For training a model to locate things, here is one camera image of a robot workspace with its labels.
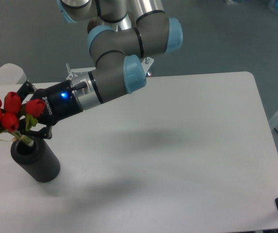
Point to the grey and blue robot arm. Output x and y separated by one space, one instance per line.
126 32

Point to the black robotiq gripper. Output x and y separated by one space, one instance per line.
60 103

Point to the black ribbed cylindrical vase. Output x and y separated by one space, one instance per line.
39 161

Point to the red tulip bouquet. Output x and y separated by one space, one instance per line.
14 114

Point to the white metal base frame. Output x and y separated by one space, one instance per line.
80 71

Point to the white rounded furniture left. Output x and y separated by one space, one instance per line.
12 74

